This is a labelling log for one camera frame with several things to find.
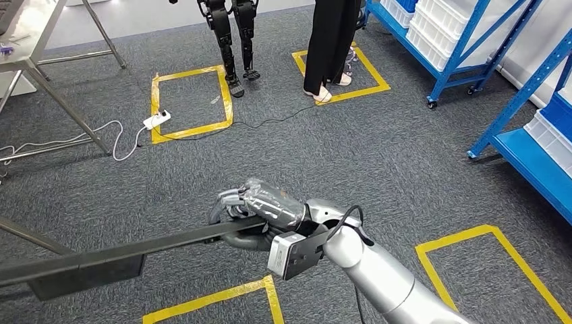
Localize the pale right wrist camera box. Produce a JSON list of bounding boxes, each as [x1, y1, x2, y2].
[[267, 223, 334, 281]]

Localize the white cabinet block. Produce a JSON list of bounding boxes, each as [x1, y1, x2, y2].
[[0, 71, 38, 99]]

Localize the white power strip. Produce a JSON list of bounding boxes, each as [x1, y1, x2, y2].
[[142, 109, 172, 131]]

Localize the steel side table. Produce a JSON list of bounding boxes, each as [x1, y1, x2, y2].
[[0, 0, 128, 164]]

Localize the black floor cable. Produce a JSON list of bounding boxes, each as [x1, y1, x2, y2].
[[149, 103, 318, 142]]

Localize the yellow floor tape square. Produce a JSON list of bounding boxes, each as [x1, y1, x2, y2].
[[142, 275, 285, 324], [150, 64, 234, 145], [291, 41, 392, 107]]

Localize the long black plastic panel part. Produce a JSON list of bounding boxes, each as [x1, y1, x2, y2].
[[0, 217, 266, 301]]

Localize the white power cable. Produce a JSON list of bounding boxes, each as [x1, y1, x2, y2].
[[0, 119, 149, 167]]

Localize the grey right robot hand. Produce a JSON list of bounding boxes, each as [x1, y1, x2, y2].
[[207, 178, 312, 252]]

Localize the person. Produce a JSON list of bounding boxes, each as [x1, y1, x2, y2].
[[303, 0, 363, 104]]

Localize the dark flat panel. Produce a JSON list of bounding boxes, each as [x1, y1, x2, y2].
[[0, 0, 26, 34]]

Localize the blue metal shelf rack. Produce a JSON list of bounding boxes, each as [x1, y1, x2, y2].
[[364, 0, 544, 111], [467, 26, 572, 227]]

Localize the chrome chair base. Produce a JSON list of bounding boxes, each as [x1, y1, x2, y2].
[[344, 47, 358, 77]]

